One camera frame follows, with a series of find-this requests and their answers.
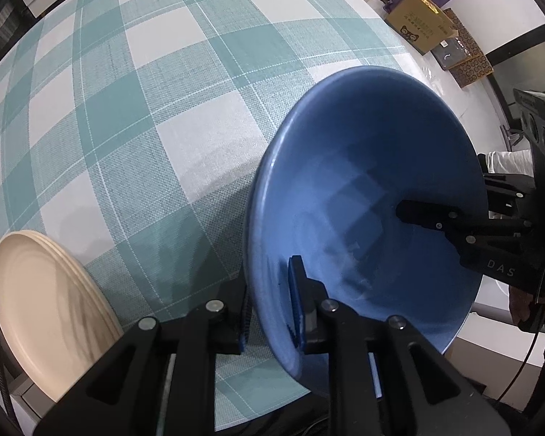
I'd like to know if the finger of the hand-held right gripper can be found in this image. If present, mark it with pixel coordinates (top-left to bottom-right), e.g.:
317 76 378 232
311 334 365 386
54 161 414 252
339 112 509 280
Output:
483 171 540 213
396 199 536 257

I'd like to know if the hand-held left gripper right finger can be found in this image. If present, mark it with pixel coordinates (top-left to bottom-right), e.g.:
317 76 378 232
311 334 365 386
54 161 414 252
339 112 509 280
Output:
288 255 515 436

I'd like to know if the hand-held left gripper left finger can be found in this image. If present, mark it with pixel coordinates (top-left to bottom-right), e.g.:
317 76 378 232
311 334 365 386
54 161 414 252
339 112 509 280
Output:
34 276 256 436

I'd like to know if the blue bowl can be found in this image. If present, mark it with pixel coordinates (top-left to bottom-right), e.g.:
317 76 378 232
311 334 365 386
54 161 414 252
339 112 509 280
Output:
243 66 490 401

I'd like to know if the beige round plate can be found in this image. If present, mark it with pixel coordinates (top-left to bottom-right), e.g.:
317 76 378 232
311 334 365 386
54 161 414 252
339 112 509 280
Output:
0 231 126 403

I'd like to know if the person's right hand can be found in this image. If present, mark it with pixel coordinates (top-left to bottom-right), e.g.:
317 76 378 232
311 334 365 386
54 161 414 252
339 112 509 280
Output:
509 277 545 326

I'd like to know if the brown honeycomb patterned box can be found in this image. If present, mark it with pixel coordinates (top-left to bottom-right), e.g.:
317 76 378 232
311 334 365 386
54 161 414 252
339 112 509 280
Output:
431 7 495 88

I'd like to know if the cardboard box with cat print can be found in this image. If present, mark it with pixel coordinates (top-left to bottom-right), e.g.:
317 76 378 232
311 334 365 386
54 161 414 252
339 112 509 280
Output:
384 0 460 56

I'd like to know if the black braided cable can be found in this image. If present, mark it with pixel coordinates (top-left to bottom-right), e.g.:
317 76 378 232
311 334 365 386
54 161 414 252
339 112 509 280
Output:
511 329 545 412

